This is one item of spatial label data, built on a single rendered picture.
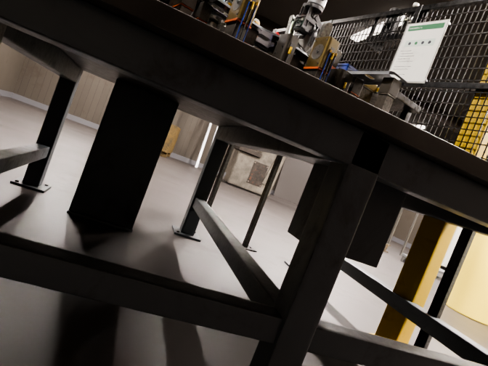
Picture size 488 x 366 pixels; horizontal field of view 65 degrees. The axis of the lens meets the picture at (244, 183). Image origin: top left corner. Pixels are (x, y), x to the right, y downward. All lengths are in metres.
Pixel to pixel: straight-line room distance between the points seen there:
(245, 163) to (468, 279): 5.25
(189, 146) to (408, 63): 8.44
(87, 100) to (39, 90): 1.05
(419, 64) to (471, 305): 2.29
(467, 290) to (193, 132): 7.80
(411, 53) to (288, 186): 8.58
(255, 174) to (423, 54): 6.25
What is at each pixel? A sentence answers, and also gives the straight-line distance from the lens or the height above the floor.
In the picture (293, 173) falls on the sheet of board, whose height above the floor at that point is 0.74.
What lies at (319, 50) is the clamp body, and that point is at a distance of 1.52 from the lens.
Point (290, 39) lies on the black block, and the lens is 1.45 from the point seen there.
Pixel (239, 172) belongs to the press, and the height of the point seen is 0.31.
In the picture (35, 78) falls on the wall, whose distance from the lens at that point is 10.37.
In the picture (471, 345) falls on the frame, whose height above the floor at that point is 0.23.
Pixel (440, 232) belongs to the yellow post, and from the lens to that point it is 1.75.
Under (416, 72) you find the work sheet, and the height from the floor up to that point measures 1.19.
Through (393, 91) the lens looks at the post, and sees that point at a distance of 1.53.
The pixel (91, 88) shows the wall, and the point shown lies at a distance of 10.15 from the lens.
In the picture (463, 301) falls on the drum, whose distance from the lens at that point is 3.79.
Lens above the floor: 0.50
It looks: 3 degrees down
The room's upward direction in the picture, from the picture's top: 21 degrees clockwise
